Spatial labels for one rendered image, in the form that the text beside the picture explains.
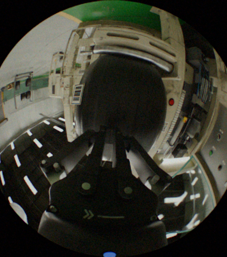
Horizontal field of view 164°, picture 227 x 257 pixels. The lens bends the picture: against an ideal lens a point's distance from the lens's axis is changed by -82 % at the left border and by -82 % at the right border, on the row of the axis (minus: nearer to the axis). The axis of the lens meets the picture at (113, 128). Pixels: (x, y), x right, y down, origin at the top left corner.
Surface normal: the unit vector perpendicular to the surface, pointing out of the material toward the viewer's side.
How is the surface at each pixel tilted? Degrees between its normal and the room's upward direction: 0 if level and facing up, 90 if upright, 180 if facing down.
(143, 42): 90
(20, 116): 90
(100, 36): 90
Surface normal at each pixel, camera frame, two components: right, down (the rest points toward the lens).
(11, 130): 0.93, 0.29
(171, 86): -0.03, 0.50
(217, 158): -0.99, -0.15
